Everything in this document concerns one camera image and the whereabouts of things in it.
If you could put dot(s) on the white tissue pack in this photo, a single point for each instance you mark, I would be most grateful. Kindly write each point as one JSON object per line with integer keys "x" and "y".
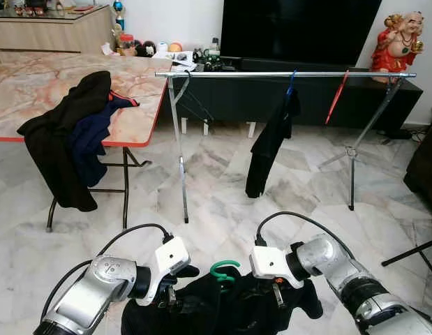
{"x": 109, "y": 49}

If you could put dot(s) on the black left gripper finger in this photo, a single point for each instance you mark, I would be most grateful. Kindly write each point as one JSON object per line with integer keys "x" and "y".
{"x": 189, "y": 271}

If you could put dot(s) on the silver clothes rack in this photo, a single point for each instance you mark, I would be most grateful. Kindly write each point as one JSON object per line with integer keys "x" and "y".
{"x": 229, "y": 74}

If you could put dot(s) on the green plastic hanger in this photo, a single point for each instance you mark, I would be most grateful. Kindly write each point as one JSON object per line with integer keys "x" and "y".
{"x": 225, "y": 262}

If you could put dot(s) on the blue trophy ornament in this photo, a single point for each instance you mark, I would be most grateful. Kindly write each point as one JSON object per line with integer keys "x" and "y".
{"x": 118, "y": 15}

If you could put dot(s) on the dark brown plush toy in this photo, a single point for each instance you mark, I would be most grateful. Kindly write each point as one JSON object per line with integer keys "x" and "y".
{"x": 146, "y": 49}

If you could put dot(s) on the stack of white papers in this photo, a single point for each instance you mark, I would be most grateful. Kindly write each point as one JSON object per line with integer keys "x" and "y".
{"x": 177, "y": 57}

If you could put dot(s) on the black tv console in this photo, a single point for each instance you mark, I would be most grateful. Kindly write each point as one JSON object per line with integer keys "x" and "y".
{"x": 229, "y": 105}

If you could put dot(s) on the navy shirt with red trim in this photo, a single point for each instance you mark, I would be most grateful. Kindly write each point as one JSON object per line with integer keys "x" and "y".
{"x": 90, "y": 143}

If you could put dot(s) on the blue plastic hanger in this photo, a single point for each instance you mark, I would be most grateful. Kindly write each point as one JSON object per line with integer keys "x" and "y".
{"x": 292, "y": 87}

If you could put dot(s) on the red plastic hanger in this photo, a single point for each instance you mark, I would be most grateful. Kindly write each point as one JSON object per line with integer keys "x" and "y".
{"x": 336, "y": 98}

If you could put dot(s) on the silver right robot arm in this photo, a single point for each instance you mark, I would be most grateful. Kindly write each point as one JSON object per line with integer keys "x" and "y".
{"x": 369, "y": 300}

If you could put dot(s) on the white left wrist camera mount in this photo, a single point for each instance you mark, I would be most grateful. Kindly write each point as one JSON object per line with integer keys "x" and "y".
{"x": 170, "y": 257}

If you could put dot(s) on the black t-shirt with green print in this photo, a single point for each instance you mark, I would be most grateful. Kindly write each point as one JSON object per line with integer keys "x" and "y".
{"x": 268, "y": 153}

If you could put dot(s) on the marble folding table red edge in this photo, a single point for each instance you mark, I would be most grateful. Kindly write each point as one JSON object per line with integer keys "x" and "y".
{"x": 34, "y": 84}

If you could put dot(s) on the wooden sideboard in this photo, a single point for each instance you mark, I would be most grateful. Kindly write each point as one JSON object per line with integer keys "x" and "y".
{"x": 55, "y": 35}

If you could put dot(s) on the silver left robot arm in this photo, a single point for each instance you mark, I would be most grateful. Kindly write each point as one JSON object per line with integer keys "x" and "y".
{"x": 90, "y": 293}

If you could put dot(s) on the jar with red lid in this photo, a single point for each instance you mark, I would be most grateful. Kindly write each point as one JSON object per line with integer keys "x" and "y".
{"x": 127, "y": 46}

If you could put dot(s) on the red laughing buddha statue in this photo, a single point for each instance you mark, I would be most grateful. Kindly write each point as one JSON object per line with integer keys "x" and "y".
{"x": 397, "y": 49}

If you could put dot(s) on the white plastic bottle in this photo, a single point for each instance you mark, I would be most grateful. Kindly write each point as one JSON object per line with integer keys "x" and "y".
{"x": 216, "y": 47}

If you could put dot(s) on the black soundbar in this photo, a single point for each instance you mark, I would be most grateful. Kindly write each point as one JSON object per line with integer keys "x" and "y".
{"x": 306, "y": 65}

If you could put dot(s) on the orange ball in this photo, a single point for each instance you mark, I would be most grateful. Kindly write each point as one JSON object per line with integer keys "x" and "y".
{"x": 175, "y": 47}

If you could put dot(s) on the black flat television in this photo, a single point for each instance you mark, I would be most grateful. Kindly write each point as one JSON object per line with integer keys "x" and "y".
{"x": 299, "y": 31}

